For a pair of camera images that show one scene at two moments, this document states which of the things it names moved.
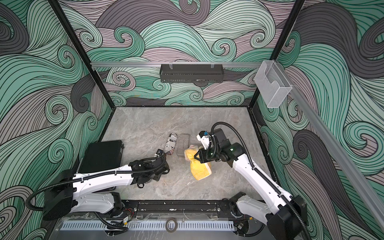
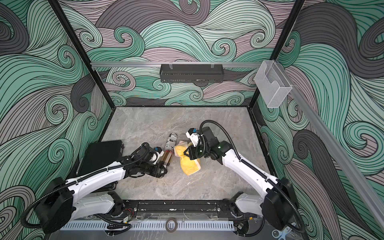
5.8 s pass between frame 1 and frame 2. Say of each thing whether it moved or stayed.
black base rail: stayed
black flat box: stayed
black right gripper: moved
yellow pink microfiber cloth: moved
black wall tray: stayed
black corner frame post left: stayed
